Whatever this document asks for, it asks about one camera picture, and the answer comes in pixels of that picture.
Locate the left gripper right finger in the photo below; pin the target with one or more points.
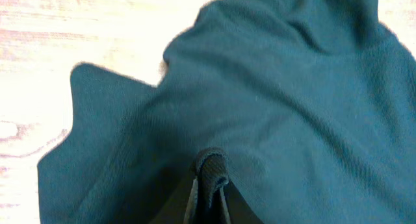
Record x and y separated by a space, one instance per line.
233 208

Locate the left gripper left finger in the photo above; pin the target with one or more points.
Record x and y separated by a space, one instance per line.
181 206

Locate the black polo shirt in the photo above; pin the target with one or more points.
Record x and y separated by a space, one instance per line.
306 106

